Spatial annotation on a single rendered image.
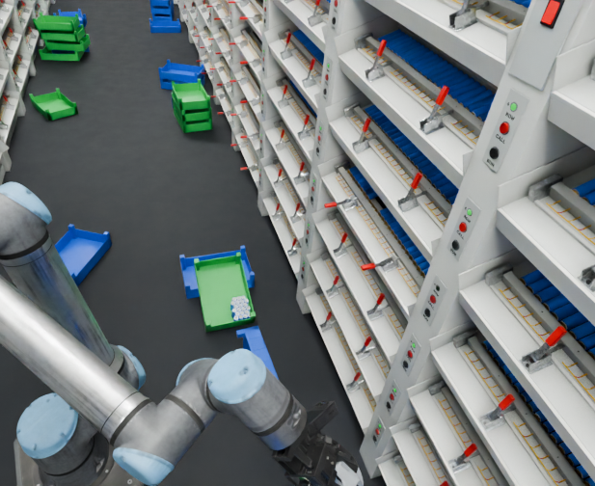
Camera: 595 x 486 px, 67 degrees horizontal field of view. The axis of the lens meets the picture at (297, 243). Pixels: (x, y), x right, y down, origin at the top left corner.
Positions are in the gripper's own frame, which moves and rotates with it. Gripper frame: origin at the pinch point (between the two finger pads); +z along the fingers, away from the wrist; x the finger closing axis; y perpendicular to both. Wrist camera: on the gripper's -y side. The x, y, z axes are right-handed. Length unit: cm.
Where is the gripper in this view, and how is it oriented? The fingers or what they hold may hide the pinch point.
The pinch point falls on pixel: (351, 478)
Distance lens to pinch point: 99.9
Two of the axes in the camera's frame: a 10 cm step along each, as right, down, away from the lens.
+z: 5.7, 7.4, 3.6
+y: -3.3, 6.1, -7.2
